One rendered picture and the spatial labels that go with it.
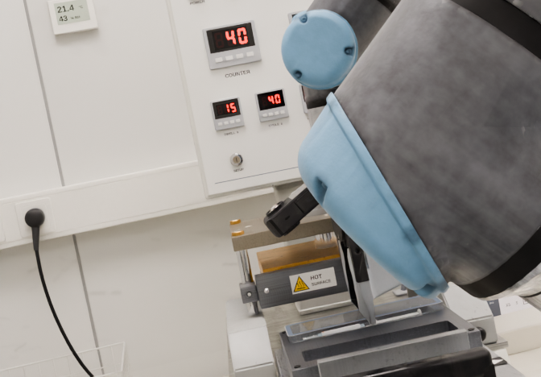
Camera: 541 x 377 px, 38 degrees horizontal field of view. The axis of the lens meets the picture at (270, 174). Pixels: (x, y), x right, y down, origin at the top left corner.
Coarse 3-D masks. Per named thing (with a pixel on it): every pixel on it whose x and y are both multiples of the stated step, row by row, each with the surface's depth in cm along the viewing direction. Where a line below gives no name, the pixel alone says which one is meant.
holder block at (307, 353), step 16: (400, 320) 92; (416, 320) 91; (432, 320) 89; (448, 320) 88; (464, 320) 87; (336, 336) 90; (352, 336) 89; (368, 336) 88; (384, 336) 88; (400, 336) 88; (416, 336) 88; (480, 336) 82; (288, 352) 88; (304, 352) 87; (320, 352) 87; (336, 352) 87; (352, 352) 83; (288, 368) 88; (304, 368) 81
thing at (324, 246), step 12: (324, 240) 114; (336, 240) 114; (264, 252) 121; (276, 252) 119; (288, 252) 116; (300, 252) 114; (312, 252) 112; (324, 252) 110; (336, 252) 108; (264, 264) 110; (276, 264) 108; (288, 264) 106; (300, 264) 107
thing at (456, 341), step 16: (432, 336) 78; (448, 336) 78; (464, 336) 78; (368, 352) 77; (384, 352) 77; (400, 352) 77; (416, 352) 77; (432, 352) 78; (448, 352) 78; (320, 368) 77; (336, 368) 77; (352, 368) 77; (368, 368) 77; (496, 368) 77; (512, 368) 76
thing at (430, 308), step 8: (432, 304) 92; (440, 304) 92; (400, 312) 91; (408, 312) 91; (416, 312) 92; (424, 312) 92; (432, 312) 93; (376, 320) 91; (384, 320) 91; (392, 320) 91; (328, 328) 91; (336, 328) 91; (344, 328) 91; (352, 328) 91; (360, 328) 91; (288, 336) 91; (296, 336) 91; (304, 336) 91; (312, 336) 91; (320, 336) 91
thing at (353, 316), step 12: (396, 300) 97; (408, 300) 96; (420, 300) 94; (432, 300) 93; (348, 312) 96; (384, 312) 93; (396, 312) 92; (300, 324) 95; (312, 324) 94; (324, 324) 93; (336, 324) 92
